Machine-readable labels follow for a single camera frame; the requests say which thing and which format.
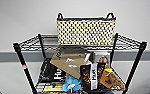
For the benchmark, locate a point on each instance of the brown plush toy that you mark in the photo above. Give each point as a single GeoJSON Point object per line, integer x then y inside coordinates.
{"type": "Point", "coordinates": [117, 82]}

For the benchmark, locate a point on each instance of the white box with picture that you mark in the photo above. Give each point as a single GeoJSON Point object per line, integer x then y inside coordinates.
{"type": "Point", "coordinates": [102, 58]}

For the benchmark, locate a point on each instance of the yellow plush toy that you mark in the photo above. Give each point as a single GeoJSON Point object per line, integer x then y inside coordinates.
{"type": "Point", "coordinates": [53, 88]}

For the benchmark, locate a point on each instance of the black bag white print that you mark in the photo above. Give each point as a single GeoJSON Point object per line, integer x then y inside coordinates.
{"type": "Point", "coordinates": [49, 71]}

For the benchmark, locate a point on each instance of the blue plush toy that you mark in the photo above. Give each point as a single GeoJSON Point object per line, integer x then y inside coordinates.
{"type": "Point", "coordinates": [72, 84]}

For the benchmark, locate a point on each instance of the large brown cardboard box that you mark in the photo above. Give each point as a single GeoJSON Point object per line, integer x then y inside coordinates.
{"type": "Point", "coordinates": [66, 60]}

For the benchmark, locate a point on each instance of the pale woven basket dark spots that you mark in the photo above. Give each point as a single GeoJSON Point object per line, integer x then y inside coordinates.
{"type": "Point", "coordinates": [86, 31]}

